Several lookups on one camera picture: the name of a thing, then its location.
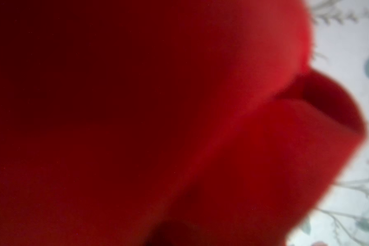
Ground red cloth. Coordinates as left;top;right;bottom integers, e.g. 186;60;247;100
0;1;367;246

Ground floral table mat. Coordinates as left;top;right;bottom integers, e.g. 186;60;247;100
288;1;369;246

